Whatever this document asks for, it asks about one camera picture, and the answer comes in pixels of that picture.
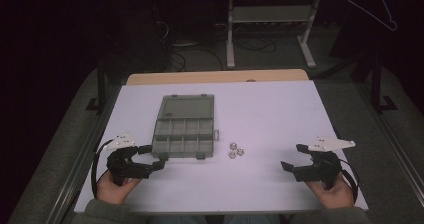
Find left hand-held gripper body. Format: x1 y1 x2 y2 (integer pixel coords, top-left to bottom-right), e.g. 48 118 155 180
102 132 151 187

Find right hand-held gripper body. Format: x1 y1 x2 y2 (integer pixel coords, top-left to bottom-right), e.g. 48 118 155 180
294 136 356 190

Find clear plastic compartment box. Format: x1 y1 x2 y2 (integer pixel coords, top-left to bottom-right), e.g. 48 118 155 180
151 93 220 161

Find person's left hand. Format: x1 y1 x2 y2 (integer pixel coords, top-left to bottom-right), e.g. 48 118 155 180
96 171 143 206

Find person's right hand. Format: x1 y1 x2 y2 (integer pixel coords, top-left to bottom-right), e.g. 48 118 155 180
304 172 355 210

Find black metal stand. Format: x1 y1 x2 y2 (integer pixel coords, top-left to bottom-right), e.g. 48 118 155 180
369 52 399 114
85 58 108 114

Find white-legged desk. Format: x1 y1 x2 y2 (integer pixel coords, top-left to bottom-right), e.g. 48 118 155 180
213 0 324 70

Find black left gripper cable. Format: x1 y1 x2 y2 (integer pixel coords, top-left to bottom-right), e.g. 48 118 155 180
90 139 115 199

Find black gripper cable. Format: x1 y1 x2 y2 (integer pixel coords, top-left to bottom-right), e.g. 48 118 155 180
90 139 115 199
338 157 361 206

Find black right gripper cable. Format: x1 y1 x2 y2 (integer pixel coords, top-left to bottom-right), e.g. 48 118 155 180
338 157 361 206

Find metal frame rail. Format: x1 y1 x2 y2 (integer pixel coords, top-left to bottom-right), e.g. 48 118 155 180
44 83 123 224
351 82 424 197

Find black floor cables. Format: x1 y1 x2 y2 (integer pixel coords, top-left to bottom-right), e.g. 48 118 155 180
153 2 278 72

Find white wire coat hanger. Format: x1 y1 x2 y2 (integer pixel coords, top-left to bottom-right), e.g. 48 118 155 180
342 0 400 32

